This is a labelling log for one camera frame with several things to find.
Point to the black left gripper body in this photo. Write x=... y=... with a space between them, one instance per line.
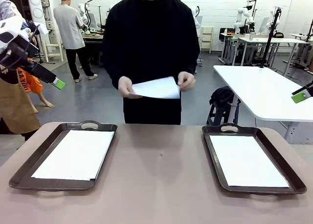
x=31 y=65

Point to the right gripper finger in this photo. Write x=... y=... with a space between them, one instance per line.
x=298 y=97
x=303 y=87

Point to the white A4 paper stack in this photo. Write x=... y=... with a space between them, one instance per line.
x=156 y=88

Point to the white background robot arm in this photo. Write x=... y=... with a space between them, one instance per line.
x=240 y=13
x=81 y=8
x=196 y=11
x=271 y=13

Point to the person's left forearm black sleeve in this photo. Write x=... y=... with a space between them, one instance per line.
x=192 y=67

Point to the person's right forearm black sleeve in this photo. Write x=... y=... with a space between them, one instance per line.
x=115 y=74

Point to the person's right hand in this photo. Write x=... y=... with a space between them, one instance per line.
x=126 y=87

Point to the person's left hand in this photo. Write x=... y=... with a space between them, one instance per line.
x=187 y=81

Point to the figure in orange trousers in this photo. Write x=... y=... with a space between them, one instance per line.
x=31 y=82

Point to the white step stool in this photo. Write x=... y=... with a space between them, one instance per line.
x=54 y=54

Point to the large white table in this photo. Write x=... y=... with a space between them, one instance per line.
x=256 y=87

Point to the grey plastic stool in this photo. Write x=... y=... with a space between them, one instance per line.
x=100 y=57

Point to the man in grey t-shirt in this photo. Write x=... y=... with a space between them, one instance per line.
x=69 y=26

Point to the black tripod pole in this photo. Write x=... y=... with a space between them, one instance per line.
x=270 y=41

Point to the black yellow bag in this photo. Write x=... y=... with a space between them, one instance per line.
x=278 y=35

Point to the wooden top workbench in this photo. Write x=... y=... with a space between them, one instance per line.
x=94 y=37

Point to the long white desk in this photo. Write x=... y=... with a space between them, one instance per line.
x=269 y=40

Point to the white tower air conditioner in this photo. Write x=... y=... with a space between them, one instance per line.
x=36 y=4

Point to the computer monitor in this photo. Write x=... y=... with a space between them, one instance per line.
x=264 y=24
x=93 y=19

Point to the white patterned cup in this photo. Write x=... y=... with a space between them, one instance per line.
x=252 y=36

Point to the black stool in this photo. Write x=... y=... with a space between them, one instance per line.
x=217 y=114

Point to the brown plastic serving tray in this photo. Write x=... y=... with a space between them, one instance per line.
x=36 y=182
x=215 y=150

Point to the person in black sweater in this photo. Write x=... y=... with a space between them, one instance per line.
x=151 y=38

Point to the white drawer cabinet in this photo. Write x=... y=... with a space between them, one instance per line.
x=207 y=38

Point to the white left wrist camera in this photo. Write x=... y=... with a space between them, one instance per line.
x=41 y=29

